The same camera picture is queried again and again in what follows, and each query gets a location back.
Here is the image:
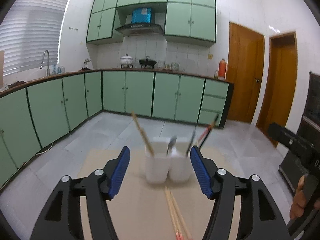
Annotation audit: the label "black chopstick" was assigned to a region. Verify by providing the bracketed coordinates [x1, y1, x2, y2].
[185, 129, 196, 157]

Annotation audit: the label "red patterned chopstick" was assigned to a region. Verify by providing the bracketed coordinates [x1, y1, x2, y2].
[197, 115, 219, 149]

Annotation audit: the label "green lower kitchen cabinets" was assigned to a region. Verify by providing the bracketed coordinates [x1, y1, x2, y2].
[1, 70, 234, 183]

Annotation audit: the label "green kitchen cabinets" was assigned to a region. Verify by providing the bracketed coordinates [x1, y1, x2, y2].
[86, 0, 216, 47]
[1, 70, 234, 183]

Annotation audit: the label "green upper kitchen cabinets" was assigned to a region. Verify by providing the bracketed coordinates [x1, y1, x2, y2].
[86, 0, 216, 47]

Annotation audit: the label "right hand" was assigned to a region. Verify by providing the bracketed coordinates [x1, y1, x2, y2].
[290, 174, 307, 219]

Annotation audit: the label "black cabinet with glass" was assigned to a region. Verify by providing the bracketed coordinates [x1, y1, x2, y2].
[279, 72, 320, 192]

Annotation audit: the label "white plastic utensil holder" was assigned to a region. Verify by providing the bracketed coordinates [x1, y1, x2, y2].
[145, 137, 194, 184]

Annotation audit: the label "metal spoon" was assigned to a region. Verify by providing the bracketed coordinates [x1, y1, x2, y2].
[167, 135, 177, 155]

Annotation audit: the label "plain wooden chopstick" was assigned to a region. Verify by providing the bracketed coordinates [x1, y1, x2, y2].
[131, 112, 155, 157]

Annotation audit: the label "brown wooden door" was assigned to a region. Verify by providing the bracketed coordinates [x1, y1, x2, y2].
[226, 22, 265, 123]
[256, 32, 298, 146]

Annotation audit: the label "red tipped wooden chopstick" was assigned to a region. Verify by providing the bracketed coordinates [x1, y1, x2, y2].
[165, 187, 183, 240]

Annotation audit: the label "orange thermos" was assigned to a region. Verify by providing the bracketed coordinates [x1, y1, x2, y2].
[218, 58, 227, 80]

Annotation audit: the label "white cooking pot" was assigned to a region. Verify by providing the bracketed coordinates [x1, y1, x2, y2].
[120, 54, 133, 68]

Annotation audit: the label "glass jars on counter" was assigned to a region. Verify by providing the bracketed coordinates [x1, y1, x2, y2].
[156, 60, 185, 72]

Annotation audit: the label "small kettle on counter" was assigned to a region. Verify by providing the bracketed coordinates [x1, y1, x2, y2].
[81, 59, 91, 71]

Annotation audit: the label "black wok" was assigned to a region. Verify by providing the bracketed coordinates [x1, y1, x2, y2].
[139, 56, 157, 69]

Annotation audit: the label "chrome sink faucet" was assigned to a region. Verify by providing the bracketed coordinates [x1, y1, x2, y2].
[39, 49, 51, 77]

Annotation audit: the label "black range hood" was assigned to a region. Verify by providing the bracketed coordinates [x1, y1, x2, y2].
[116, 23, 164, 36]

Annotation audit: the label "blue box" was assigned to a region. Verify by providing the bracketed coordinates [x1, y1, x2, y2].
[131, 7, 152, 24]

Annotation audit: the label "white window blinds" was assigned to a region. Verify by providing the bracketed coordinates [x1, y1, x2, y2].
[1, 0, 69, 76]

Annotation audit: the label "red handled chopstick on mat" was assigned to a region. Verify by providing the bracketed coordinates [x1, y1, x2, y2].
[169, 191, 193, 240]

